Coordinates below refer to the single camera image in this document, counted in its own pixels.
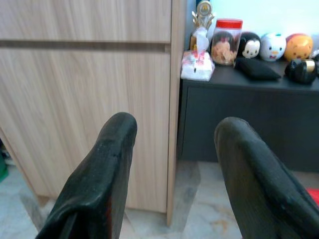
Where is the white duck plush ball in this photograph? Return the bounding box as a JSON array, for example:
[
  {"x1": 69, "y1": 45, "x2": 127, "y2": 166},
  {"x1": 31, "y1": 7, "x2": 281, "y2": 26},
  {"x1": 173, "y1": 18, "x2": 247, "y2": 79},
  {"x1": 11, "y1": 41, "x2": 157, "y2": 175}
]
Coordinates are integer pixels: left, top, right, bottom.
[{"x1": 260, "y1": 32, "x2": 287, "y2": 62}]

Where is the red plastic stool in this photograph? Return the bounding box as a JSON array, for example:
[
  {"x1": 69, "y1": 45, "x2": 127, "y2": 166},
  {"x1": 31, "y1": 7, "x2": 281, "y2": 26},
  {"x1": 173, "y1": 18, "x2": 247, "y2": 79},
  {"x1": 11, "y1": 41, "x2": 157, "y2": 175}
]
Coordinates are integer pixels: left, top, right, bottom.
[{"x1": 306, "y1": 188, "x2": 319, "y2": 206}]

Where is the black and gold tape dispenser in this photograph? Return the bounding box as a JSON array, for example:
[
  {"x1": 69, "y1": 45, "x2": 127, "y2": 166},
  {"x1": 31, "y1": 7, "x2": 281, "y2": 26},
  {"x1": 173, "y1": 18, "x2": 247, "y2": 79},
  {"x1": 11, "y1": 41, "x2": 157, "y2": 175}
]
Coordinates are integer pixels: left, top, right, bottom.
[{"x1": 284, "y1": 59, "x2": 317, "y2": 84}]

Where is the gold and blue trophy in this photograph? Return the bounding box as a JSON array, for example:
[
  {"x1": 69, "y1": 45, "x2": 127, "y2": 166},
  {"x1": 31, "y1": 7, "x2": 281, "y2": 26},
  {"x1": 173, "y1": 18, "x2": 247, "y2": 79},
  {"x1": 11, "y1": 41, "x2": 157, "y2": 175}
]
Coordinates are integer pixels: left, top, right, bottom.
[{"x1": 190, "y1": 0, "x2": 216, "y2": 50}]

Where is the orange bear plush ball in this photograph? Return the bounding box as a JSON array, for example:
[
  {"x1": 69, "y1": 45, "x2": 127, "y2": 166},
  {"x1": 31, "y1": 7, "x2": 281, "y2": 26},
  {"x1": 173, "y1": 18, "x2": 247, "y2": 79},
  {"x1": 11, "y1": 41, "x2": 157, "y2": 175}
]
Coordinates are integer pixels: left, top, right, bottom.
[{"x1": 284, "y1": 34, "x2": 314, "y2": 62}]

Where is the pink white tissue pack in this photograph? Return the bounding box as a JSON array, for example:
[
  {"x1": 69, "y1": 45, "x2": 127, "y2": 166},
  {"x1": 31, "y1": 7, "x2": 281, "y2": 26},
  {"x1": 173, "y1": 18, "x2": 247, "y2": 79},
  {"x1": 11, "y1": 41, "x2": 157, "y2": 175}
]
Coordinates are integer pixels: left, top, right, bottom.
[{"x1": 180, "y1": 27, "x2": 215, "y2": 82}]

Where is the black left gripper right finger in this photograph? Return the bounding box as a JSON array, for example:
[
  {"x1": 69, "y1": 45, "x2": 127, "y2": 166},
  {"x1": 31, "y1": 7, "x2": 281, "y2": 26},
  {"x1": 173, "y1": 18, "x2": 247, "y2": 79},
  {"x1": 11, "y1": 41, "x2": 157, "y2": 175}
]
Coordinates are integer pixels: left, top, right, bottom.
[{"x1": 213, "y1": 117, "x2": 319, "y2": 239}]

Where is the light wooden cabinet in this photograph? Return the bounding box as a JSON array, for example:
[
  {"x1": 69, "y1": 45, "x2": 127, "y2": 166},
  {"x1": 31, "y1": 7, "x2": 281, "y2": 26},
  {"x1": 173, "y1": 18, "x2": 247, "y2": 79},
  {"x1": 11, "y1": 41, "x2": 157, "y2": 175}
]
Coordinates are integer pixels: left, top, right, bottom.
[{"x1": 0, "y1": 0, "x2": 187, "y2": 226}]

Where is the black fabric pouch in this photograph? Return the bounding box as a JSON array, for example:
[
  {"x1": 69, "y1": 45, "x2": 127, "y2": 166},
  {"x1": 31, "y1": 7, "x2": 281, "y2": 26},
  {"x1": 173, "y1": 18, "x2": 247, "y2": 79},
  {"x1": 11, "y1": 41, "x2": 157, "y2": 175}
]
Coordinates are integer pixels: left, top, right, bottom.
[{"x1": 234, "y1": 57, "x2": 282, "y2": 81}]

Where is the clear jar with red lid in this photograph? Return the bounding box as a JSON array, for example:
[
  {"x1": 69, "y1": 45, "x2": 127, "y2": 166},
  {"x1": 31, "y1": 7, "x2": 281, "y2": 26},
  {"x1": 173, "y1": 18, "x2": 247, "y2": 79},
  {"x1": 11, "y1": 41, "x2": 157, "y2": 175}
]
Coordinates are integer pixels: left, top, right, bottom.
[{"x1": 210, "y1": 18, "x2": 244, "y2": 67}]

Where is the black low sideboard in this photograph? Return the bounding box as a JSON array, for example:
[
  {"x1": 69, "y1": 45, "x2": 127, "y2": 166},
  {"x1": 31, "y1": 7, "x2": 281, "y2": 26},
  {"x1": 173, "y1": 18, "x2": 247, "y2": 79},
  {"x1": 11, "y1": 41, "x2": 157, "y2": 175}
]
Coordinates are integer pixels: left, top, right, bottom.
[{"x1": 177, "y1": 58, "x2": 319, "y2": 172}]

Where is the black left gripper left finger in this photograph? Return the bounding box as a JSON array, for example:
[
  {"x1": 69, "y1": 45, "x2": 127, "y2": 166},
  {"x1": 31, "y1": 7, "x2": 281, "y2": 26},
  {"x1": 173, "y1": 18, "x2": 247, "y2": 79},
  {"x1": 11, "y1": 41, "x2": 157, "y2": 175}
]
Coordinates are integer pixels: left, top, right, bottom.
[{"x1": 36, "y1": 112, "x2": 138, "y2": 239}]

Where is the green plastic object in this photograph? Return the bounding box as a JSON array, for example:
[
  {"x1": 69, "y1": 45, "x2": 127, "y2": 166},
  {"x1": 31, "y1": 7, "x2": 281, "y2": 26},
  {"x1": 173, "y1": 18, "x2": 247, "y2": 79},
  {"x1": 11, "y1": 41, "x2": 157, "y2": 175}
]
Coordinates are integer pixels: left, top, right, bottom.
[{"x1": 0, "y1": 154, "x2": 9, "y2": 182}]

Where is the black mouse plush ball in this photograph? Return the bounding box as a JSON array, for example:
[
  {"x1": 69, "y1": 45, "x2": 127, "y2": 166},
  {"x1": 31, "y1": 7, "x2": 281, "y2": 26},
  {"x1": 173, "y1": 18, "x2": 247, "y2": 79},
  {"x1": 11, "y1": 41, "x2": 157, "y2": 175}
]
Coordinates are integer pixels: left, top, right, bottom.
[{"x1": 238, "y1": 31, "x2": 262, "y2": 59}]

